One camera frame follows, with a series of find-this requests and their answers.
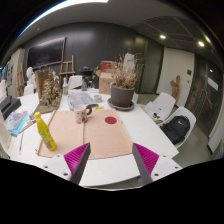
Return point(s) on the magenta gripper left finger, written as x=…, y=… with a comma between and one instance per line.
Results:
x=76, y=161

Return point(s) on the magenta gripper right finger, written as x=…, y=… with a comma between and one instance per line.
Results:
x=146, y=161

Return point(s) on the yellow plastic bottle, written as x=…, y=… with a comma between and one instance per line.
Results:
x=44, y=132

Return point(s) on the black backpack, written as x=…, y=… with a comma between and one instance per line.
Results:
x=176, y=129

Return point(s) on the floral ceramic mug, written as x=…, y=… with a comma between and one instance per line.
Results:
x=81, y=113

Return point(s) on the red round disc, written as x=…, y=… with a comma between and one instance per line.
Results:
x=110, y=120

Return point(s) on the white chair with papers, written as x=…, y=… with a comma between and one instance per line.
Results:
x=161, y=107

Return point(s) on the white chair with backpack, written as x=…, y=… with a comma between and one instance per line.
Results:
x=182, y=111

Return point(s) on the open newspaper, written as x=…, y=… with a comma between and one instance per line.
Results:
x=80, y=98

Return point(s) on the small white tape roll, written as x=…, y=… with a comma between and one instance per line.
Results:
x=98, y=98

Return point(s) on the wooden model sculpture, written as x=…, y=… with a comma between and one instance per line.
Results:
x=49, y=91

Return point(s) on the clear green-label bottle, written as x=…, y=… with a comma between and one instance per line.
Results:
x=65, y=87

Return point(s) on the dark pot with dried plant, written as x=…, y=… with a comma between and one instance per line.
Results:
x=125, y=72

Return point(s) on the cardboard box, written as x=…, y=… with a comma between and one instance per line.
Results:
x=105, y=80

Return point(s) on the wooden easel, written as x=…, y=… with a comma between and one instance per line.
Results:
x=67, y=69

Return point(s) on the white plaster bust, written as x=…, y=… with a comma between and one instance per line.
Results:
x=30, y=76

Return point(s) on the black wall screen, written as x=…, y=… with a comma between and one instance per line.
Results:
x=46, y=53

